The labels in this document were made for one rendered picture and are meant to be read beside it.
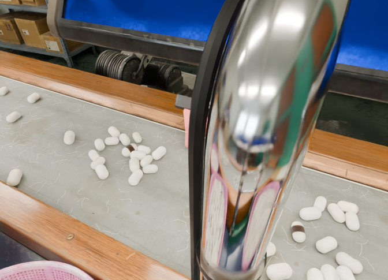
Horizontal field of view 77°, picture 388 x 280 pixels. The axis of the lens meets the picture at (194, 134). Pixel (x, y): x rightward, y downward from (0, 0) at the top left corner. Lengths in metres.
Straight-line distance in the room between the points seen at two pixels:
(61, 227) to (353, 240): 0.47
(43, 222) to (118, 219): 0.11
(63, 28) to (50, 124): 0.47
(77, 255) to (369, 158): 0.56
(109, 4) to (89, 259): 0.33
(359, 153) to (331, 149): 0.05
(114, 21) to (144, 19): 0.03
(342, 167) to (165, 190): 0.36
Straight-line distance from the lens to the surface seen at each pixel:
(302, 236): 0.44
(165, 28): 0.21
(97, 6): 0.25
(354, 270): 0.46
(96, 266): 0.41
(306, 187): 0.53
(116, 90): 0.76
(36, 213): 0.50
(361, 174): 0.59
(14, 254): 0.59
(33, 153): 0.66
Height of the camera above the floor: 1.12
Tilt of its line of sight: 40 degrees down
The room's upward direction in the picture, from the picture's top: straight up
